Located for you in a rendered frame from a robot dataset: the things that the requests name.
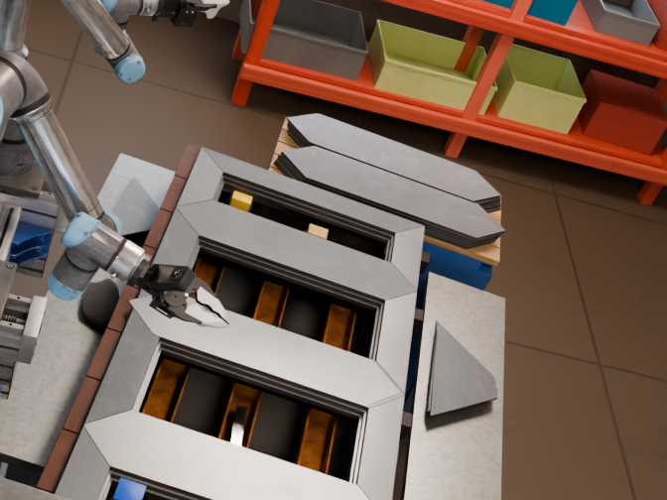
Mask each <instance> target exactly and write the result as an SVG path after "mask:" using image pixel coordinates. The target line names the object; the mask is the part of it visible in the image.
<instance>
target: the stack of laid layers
mask: <svg viewBox="0 0 667 500"><path fill-rule="evenodd" d="M223 187H227V188H232V189H235V190H237V191H240V192H243V193H246V194H249V195H252V196H254V197H257V198H260V199H263V200H266V201H269V202H271V203H274V204H277V205H280V206H283V207H286V208H288V209H291V210H294V211H297V212H300V213H303V214H305V215H308V216H310V217H313V218H316V219H319V220H321V221H324V222H327V223H330V224H333V225H336V226H338V227H341V228H344V229H347V230H350V231H353V232H355V233H358V234H361V235H364V236H367V237H370V238H372V239H375V240H378V241H381V242H384V243H387V244H386V250H385V256H384V260H385V261H388V262H391V260H392V253H393V247H394V240H395V234H396V233H395V232H392V231H389V230H386V229H383V228H381V227H378V226H375V225H372V224H369V223H366V222H364V221H361V220H358V219H355V218H352V217H350V216H347V215H344V214H341V213H338V212H335V211H333V210H330V209H327V208H324V207H321V206H318V205H316V204H313V203H310V202H307V201H304V200H301V199H299V198H296V197H293V196H290V195H287V194H285V193H282V192H279V191H276V190H273V189H270V188H268V187H264V186H261V185H258V184H255V183H253V182H250V181H247V180H244V179H241V178H239V177H236V176H233V175H230V174H227V173H223V174H222V177H221V179H220V182H219V184H218V187H217V190H216V192H215V195H214V197H213V200H215V201H218V199H219V196H220V194H221V191H222V188H223ZM200 250H201V251H203V252H205V253H208V254H211V255H214V256H217V257H220V258H223V259H226V260H229V261H231V262H234V263H237V264H240V265H243V266H246V267H249V268H252V269H254V270H257V271H260V272H263V273H266V274H269V275H272V276H275V277H277V278H280V279H283V280H286V281H289V282H292V283H295V284H298V285H301V286H303V287H306V288H309V289H312V290H315V291H318V292H321V293H324V294H326V295H329V296H332V297H335V298H338V299H341V300H344V301H347V302H349V303H352V304H355V305H358V306H361V307H364V308H367V309H370V310H373V311H375V318H374V324H373V329H372V336H371V342H370V348H369V354H368V358H369V359H372V360H373V361H374V362H375V364H376V365H377V366H378V367H379V368H380V369H381V371H382V372H383V373H384V374H385V375H386V376H387V378H388V379H389V380H390V381H391V382H392V383H393V385H394V386H395V387H396V388H397V389H398V391H399V392H400V394H399V395H396V396H393V397H390V398H387V399H385V400H382V401H379V402H376V403H373V404H371V405H368V406H365V407H364V406H362V405H359V404H356V403H353V402H351V401H348V400H345V399H342V398H339V397H336V396H333V395H330V394H327V393H324V392H321V391H318V390H315V389H312V388H309V387H306V386H303V385H300V384H297V383H294V382H291V381H289V380H286V379H283V378H280V377H277V376H274V375H271V374H268V373H265V372H262V371H259V370H256V369H253V368H250V367H247V366H244V365H241V364H238V363H235V362H232V361H229V360H226V359H223V358H220V357H217V356H215V355H212V354H209V353H206V352H203V351H200V350H197V349H194V348H191V347H188V346H185V345H182V344H179V343H176V342H174V341H172V340H169V339H166V338H163V337H160V339H159V342H158V344H157V347H156V349H155V352H154V355H153V357H152V360H151V362H150V365H149V368H148V370H147V373H146V376H145V378H144V381H143V383H142V386H141V389H140V391H139V394H138V396H137V399H136V402H135V404H134V407H133V409H132V410H133V411H136V412H139V409H140V407H141V404H142V401H143V399H144V396H145V393H146V391H147V388H148V385H149V383H150V380H151V378H152V375H153V372H154V370H155V367H156V364H157V362H158V359H159V356H160V354H161V353H162V354H165V355H168V356H171V357H174V358H177V359H180V360H183V361H186V362H189V363H192V364H194V365H197V366H199V367H202V368H205V369H208V370H211V371H214V372H217V373H220V374H223V375H226V376H229V377H232V378H235V379H238V380H241V381H244V382H247V383H250V384H253V385H256V386H259V387H262V388H265V389H267V390H270V391H273V392H276V393H279V394H282V395H285V396H288V397H291V398H294V399H297V400H300V401H303V402H306V403H309V404H312V405H315V406H318V407H321V408H324V409H327V410H330V411H333V412H336V413H338V414H341V415H344V416H347V417H350V418H353V419H356V420H358V422H357V429H356V435H355V441H354V447H353V453H352V460H351V466H350V472H349V478H348V482H351V483H354V484H357V480H358V474H359V467H360V462H361V455H362V449H363V442H364V435H365V429H366V422H367V416H368V409H369V408H372V407H375V406H378V405H381V404H383V403H386V402H389V401H392V400H394V399H397V398H400V397H403V396H405V394H404V393H403V392H402V391H401V389H400V388H399V387H398V386H397V385H396V384H395V382H394V381H393V380H392V379H391V378H390V376H389V375H388V374H387V373H386V372H385V371H384V369H383V368H382V367H381V366H380V365H379V364H378V362H377V361H376V357H377V350H378V344H379V337H380V331H381V324H382V319H383V312H384V306H385V300H382V299H379V298H376V297H374V296H372V295H369V294H366V293H363V292H360V291H357V290H354V289H352V288H349V287H346V286H343V285H340V284H337V283H334V282H331V281H329V280H326V279H323V278H320V277H317V276H314V275H311V274H309V273H306V272H303V271H300V270H297V269H294V268H291V267H288V266H286V265H283V264H280V263H277V262H274V261H271V260H268V259H265V258H263V257H260V256H257V255H254V254H251V253H248V252H245V251H242V250H240V249H237V248H234V247H231V246H228V245H225V244H222V243H220V242H217V241H214V240H211V239H208V238H205V237H202V236H199V238H198V241H197V243H196V246H195V249H194V251H193V254H192V256H191V259H190V262H189V264H188V266H189V267H190V268H191V269H193V266H194V263H195V261H196V258H197V255H198V253H199V251H200ZM121 477H122V478H125V479H128V480H131V481H134V482H137V483H140V484H143V485H146V486H147V488H146V491H145V494H144V495H146V496H149V497H152V498H155V499H159V500H211V499H208V498H205V497H202V496H199V495H197V494H194V493H191V492H188V491H185V490H182V489H179V488H175V487H172V486H169V485H166V484H163V483H160V482H157V481H154V480H151V479H148V478H145V477H142V476H139V475H136V474H133V473H130V472H127V471H124V470H121V469H118V468H114V467H111V466H110V468H109V471H108V474H107V476H106V479H105V482H104V484H103V487H102V489H101V492H100V495H99V497H98V500H105V499H106V496H107V493H108V491H109V488H110V485H111V484H113V485H116V486H118V483H119V480H120V478H121Z"/></svg>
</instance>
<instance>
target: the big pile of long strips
mask: <svg viewBox="0 0 667 500"><path fill-rule="evenodd" d="M287 120H288V124H287V126H288V127H287V128H288V129H289V130H288V131H287V132H288V133H289V134H288V135H289V136H290V137H291V138H292V139H293V140H294V141H295V143H296V144H297V145H298V146H299V147H300V148H299V149H293V150H287V151H282V152H281V154H279V155H278V158H277V160H275V162H274V163H273V164H274V165H275V166H276V167H277V168H278V169H279V170H280V172H281V173H282V174H283V175H284V176H285V177H288V178H291V179H293V180H296V181H299V182H302V183H305V184H308V185H310V186H313V187H316V188H321V189H323V190H326V191H329V192H332V193H335V194H338V195H340V196H343V197H346V198H349V199H352V200H354V201H357V202H360V203H363V204H366V205H368V206H371V207H374V208H377V209H380V210H383V211H385V212H388V213H391V214H394V215H397V216H399V217H402V218H405V219H408V220H411V221H413V222H416V223H419V224H422V225H425V231H424V235H427V236H430V237H433V238H435V239H438V240H441V241H444V242H447V243H449V244H452V245H455V246H458V247H461V248H463V249H466V250H467V249H469V248H473V247H477V246H481V245H485V244H489V243H493V242H494V241H496V239H498V238H499V237H500V235H502V234H503V232H505V230H504V229H503V228H502V227H501V226H500V225H499V224H498V223H497V222H496V221H495V220H494V219H493V218H492V217H491V216H490V215H489V213H490V212H494V211H498V210H500V209H501V208H500V206H501V202H500V201H501V198H502V196H501V194H500V193H499V192H498V191H496V190H495V189H494V188H493V187H492V186H491V185H490V184H489V183H488V182H487V181H486V180H485V179H484V178H483V177H482V176H481V175H480V174H479V173H478V172H477V171H475V170H472V169H470V168H467V167H464V166H461V165H459V164H456V163H453V162H450V161H448V160H445V159H442V158H439V157H437V156H434V155H431V154H428V153H426V152H423V151H420V150H417V149H415V148H412V147H409V146H406V145H404V144H401V143H398V142H395V141H393V140H390V139H387V138H384V137H382V136H379V135H376V134H373V133H371V132H368V131H365V130H362V129H360V128H357V127H354V126H351V125H349V124H346V123H343V122H340V121H338V120H335V119H332V118H329V117H328V116H325V115H322V114H319V113H316V114H309V115H301V116H294V117H287Z"/></svg>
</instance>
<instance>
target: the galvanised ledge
mask: <svg viewBox="0 0 667 500"><path fill-rule="evenodd" d="M174 175H175V172H173V171H170V170H167V169H164V168H162V167H159V166H156V165H153V164H150V163H147V162H145V161H142V160H139V159H136V158H133V157H130V156H128V155H125V154H122V153H120V155H119V157H118V159H117V161H116V163H115V165H114V167H113V169H112V171H111V172H110V174H109V176H108V178H107V180H106V182H105V184H104V186H103V188H102V190H101V191H100V193H99V195H98V197H97V198H98V200H99V202H100V204H101V206H102V208H103V210H108V211H110V212H112V213H113V211H114V209H115V207H116V206H117V204H118V202H119V200H120V198H121V196H122V194H123V193H124V191H125V189H126V187H127V185H129V183H130V181H131V179H134V177H135V178H136V179H137V181H138V182H139V183H140V185H141V186H142V187H143V188H144V190H145V191H146V192H147V194H148V195H149V196H150V197H151V198H152V199H153V200H154V202H155V203H156V204H157V205H158V207H159V208H160V207H161V205H162V202H163V200H164V198H165V196H166V193H167V191H168V189H169V187H170V184H171V182H172V180H173V178H174ZM149 232H150V231H146V232H141V233H136V234H130V235H125V236H123V237H124V238H126V239H127V241H128V240H130V241H131V242H133V243H134V244H136V245H137V246H139V247H141V248H142V247H143V245H144V243H145V241H146V238H147V236H148V234H149ZM110 275H111V274H109V273H108V272H105V271H104V270H102V269H101V268H99V269H98V271H97V272H96V274H95V275H94V277H93V278H92V280H91V281H90V282H97V281H102V280H104V279H107V278H109V279H111V280H112V281H113V282H115V283H116V284H117V286H118V290H119V298H120V297H121V295H122V293H123V290H124V288H125V286H126V283H127V281H125V282H122V281H120V280H119V279H117V278H116V277H115V278H114V279H112V278H111V277H110ZM83 293H84V292H83ZM83 293H82V294H81V295H80V297H79V298H78V299H76V300H74V301H63V300H61V299H59V298H57V297H56V296H54V295H53V294H52V293H51V291H50V290H48V292H47V294H46V296H45V298H46V299H48V301H47V305H46V309H45V314H44V317H43V325H42V328H41V331H40V333H39V337H38V340H37V345H36V348H35V351H34V352H35V354H34V356H33V359H32V363H31V364H26V363H21V362H18V364H17V368H16V373H15V376H14V380H13V384H12V387H11V391H10V394H9V398H8V400H6V399H1V398H0V461H2V462H5V463H8V464H11V465H14V466H17V467H20V468H23V469H27V470H30V471H33V472H36V473H39V474H42V473H43V471H44V469H45V467H46V464H47V462H48V460H49V457H50V455H51V453H52V451H53V447H54V445H55V443H56V441H57V438H58V436H59V434H60V432H61V430H62V429H63V426H64V424H65V421H66V419H67V416H68V413H69V411H70V409H71V407H72V404H73V402H74V400H75V398H76V395H77V393H78V391H79V389H80V386H81V384H82V382H83V380H84V377H85V375H86V373H87V371H88V368H89V366H90V364H91V362H92V359H93V357H94V355H95V352H96V350H97V348H98V346H99V343H100V341H101V339H102V337H103V334H104V332H105V330H106V329H105V328H101V327H99V326H96V325H92V324H91V323H90V322H89V320H88V318H87V317H86V316H85V315H84V314H83V311H82V298H83Z"/></svg>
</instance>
